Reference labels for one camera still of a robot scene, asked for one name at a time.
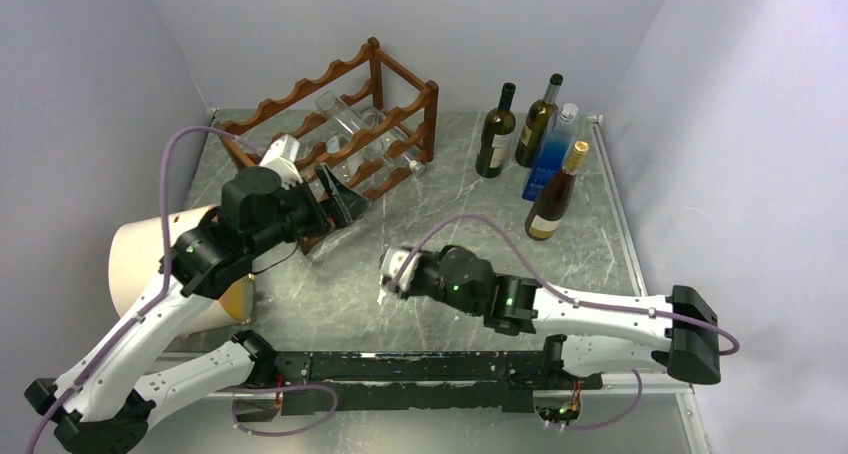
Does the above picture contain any brown wooden wine rack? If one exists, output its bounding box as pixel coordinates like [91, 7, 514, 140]
[219, 38, 439, 201]

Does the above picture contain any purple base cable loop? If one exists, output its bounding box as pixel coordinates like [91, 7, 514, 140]
[230, 383, 340, 438]

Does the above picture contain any white drum orange lid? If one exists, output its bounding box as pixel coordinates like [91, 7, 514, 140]
[108, 217, 255, 337]

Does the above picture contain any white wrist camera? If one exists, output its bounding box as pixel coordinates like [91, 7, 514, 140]
[379, 247, 421, 296]
[259, 135, 304, 188]

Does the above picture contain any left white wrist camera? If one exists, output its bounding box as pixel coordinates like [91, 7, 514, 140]
[259, 135, 304, 188]

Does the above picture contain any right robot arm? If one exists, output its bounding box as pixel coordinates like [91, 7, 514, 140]
[380, 246, 721, 388]

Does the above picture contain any dark bottle cream label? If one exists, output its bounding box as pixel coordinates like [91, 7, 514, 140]
[475, 82, 516, 178]

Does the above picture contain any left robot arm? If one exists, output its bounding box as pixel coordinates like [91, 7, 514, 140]
[25, 165, 369, 453]

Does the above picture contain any green wine bottle silver cap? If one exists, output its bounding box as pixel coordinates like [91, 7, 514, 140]
[514, 73, 564, 168]

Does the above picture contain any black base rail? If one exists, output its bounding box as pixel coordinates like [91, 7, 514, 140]
[276, 350, 603, 415]

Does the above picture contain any clear bottle silver cap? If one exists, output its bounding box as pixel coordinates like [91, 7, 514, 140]
[360, 106, 426, 176]

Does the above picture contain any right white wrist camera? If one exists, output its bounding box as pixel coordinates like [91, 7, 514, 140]
[379, 247, 421, 296]

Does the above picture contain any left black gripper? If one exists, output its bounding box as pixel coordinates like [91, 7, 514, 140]
[248, 162, 373, 257]

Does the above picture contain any blue labelled clear bottle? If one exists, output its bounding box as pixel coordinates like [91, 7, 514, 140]
[521, 103, 581, 201]

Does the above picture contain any dark bottle gold foil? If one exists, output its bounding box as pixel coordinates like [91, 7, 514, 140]
[525, 140, 590, 241]

